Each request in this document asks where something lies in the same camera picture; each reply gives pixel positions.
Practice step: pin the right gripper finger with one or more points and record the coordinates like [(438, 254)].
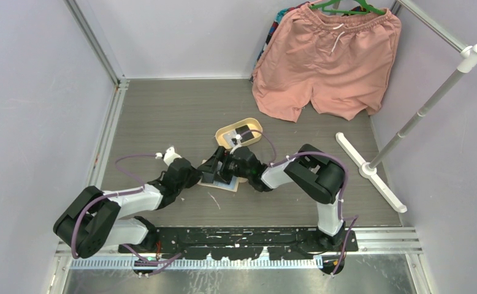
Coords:
[(221, 176), (211, 165)]

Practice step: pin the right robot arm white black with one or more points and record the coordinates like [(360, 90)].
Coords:
[(321, 177)]

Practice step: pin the colourful patterned garment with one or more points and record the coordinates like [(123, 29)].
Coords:
[(276, 22)]

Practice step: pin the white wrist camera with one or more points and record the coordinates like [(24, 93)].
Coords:
[(168, 156), (237, 140)]

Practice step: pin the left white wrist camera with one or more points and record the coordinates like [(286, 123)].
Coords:
[(168, 156)]

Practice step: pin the silver vip card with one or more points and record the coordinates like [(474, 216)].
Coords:
[(230, 138)]

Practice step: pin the green clothes hanger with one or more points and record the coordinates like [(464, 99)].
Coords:
[(337, 7)]

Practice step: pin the pink shorts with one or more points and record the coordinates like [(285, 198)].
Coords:
[(341, 65)]

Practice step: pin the beige oval plastic tray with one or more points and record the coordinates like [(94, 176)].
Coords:
[(254, 125)]

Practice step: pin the black vip card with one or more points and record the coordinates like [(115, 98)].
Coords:
[(245, 134)]

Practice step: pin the aluminium frame rail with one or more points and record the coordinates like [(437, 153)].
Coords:
[(84, 15)]

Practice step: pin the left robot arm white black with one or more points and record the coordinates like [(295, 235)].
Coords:
[(97, 219)]

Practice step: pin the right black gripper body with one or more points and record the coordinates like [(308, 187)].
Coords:
[(232, 163)]

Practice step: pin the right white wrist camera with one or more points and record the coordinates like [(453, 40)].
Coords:
[(237, 140)]

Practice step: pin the beige leather card holder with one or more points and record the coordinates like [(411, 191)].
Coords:
[(232, 186)]

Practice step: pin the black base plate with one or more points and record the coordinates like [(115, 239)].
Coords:
[(244, 243)]

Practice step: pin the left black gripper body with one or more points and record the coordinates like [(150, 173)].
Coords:
[(192, 180)]

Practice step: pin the white clothes rack stand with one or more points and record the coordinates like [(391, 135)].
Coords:
[(368, 170)]

